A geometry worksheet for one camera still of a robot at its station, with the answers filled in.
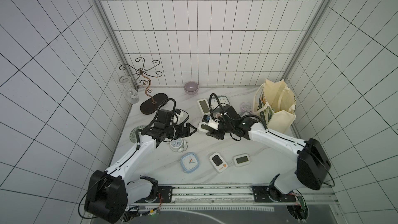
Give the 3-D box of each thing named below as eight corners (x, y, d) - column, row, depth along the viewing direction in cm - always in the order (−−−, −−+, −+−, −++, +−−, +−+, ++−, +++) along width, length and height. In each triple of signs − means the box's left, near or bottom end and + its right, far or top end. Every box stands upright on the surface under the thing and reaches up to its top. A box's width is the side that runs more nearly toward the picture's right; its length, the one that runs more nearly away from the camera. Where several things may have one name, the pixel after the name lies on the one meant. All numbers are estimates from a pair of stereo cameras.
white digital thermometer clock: (235, 167, 82) (236, 166, 81) (232, 157, 86) (233, 155, 84) (251, 164, 84) (252, 163, 82) (247, 154, 87) (248, 152, 85)
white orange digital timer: (219, 174, 80) (220, 173, 78) (207, 158, 86) (208, 156, 83) (227, 168, 82) (228, 166, 80) (215, 152, 88) (216, 150, 85)
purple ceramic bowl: (182, 89, 119) (182, 86, 116) (192, 83, 124) (191, 79, 121) (191, 96, 114) (191, 93, 111) (201, 89, 119) (201, 86, 116)
